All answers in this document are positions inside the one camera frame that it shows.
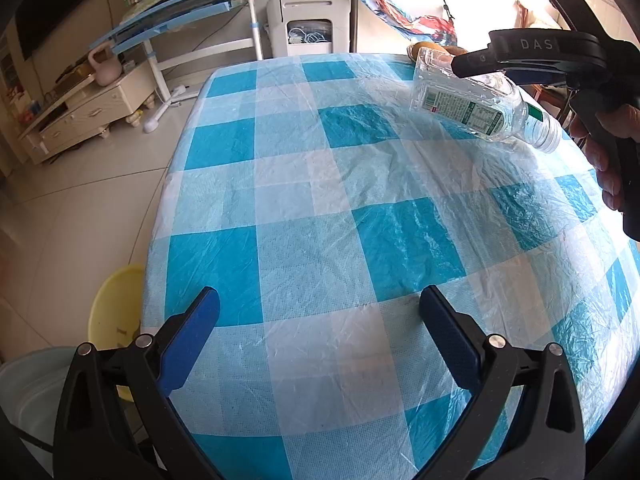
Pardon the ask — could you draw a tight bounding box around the light blue chair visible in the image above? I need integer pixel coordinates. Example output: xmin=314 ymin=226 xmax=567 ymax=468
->
xmin=0 ymin=347 xmax=76 ymax=441

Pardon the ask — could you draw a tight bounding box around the pink kettlebell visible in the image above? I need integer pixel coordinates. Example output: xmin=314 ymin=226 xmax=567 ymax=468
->
xmin=87 ymin=42 xmax=122 ymax=87

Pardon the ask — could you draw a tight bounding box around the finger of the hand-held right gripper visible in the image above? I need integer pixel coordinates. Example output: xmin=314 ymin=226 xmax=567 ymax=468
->
xmin=451 ymin=29 xmax=608 ymax=79
xmin=510 ymin=70 xmax=573 ymax=87

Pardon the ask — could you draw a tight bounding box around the person's right hand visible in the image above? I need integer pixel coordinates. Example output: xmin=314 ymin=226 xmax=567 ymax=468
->
xmin=570 ymin=104 xmax=640 ymax=211

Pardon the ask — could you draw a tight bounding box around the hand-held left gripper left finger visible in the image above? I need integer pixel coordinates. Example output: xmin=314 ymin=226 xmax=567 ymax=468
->
xmin=52 ymin=286 xmax=222 ymax=480

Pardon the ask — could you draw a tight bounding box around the colourful printed hanging bag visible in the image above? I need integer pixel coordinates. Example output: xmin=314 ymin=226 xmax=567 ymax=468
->
xmin=334 ymin=0 xmax=458 ymax=51

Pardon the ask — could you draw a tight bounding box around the cream television cabinet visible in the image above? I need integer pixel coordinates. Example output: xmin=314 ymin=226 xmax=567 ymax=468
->
xmin=17 ymin=65 xmax=156 ymax=165

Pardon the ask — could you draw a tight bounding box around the yellow plastic bucket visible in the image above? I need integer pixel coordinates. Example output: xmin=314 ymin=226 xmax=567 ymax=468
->
xmin=89 ymin=265 xmax=148 ymax=403

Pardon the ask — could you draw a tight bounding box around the white cabinet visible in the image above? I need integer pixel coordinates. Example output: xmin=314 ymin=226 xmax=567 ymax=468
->
xmin=350 ymin=0 xmax=526 ymax=56

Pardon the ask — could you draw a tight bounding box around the black flat television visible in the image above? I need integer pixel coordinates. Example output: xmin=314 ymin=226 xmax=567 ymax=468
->
xmin=12 ymin=0 xmax=106 ymax=58

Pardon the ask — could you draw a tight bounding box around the clear plastic bottle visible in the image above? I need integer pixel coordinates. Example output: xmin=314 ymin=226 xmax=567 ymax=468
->
xmin=410 ymin=46 xmax=563 ymax=153

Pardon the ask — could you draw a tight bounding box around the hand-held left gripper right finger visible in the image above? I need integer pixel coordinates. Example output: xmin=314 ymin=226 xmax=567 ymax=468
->
xmin=419 ymin=285 xmax=587 ymax=480

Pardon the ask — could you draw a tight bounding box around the blue white study desk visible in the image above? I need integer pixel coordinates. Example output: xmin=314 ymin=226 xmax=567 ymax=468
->
xmin=90 ymin=0 xmax=276 ymax=133

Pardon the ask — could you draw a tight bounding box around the blue white checked tablecloth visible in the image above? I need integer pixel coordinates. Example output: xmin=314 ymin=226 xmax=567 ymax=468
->
xmin=140 ymin=52 xmax=640 ymax=480

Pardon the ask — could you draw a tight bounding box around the white air purifier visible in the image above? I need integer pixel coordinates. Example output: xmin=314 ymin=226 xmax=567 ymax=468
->
xmin=266 ymin=0 xmax=353 ymax=59

